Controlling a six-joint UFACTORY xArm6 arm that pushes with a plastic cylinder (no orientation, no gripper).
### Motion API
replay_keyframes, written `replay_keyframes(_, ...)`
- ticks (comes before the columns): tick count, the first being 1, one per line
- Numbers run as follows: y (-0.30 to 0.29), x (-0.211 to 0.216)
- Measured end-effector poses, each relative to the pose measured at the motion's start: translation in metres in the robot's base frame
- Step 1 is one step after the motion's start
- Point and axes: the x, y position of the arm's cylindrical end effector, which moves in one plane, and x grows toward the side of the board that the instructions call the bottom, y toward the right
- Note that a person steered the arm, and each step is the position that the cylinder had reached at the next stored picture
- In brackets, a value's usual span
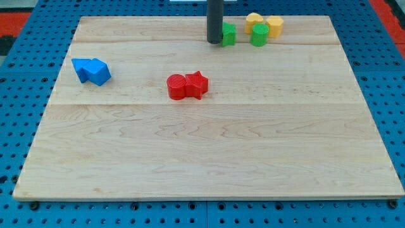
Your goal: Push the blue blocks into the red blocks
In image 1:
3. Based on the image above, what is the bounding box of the red star block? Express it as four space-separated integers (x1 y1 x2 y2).
185 71 209 99

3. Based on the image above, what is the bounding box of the red cylinder block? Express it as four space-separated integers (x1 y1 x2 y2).
166 74 186 100

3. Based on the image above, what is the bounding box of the light wooden board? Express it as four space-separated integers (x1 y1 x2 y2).
13 16 404 201

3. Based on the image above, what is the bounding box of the green star block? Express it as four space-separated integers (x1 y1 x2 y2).
221 22 237 47

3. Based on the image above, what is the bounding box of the green cylinder block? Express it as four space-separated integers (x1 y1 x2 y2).
250 23 270 47

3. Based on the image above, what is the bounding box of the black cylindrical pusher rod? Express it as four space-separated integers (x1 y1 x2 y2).
206 0 224 44

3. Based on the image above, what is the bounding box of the yellow heart block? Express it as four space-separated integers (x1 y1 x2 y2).
244 13 263 34

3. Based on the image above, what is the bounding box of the blue cube block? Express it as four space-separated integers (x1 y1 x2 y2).
83 58 111 86

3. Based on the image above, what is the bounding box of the yellow hexagon block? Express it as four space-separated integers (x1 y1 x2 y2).
265 16 284 38

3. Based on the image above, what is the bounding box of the blue triangular block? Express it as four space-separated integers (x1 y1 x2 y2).
72 58 90 84

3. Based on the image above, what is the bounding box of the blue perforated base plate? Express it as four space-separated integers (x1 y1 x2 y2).
1 0 404 227

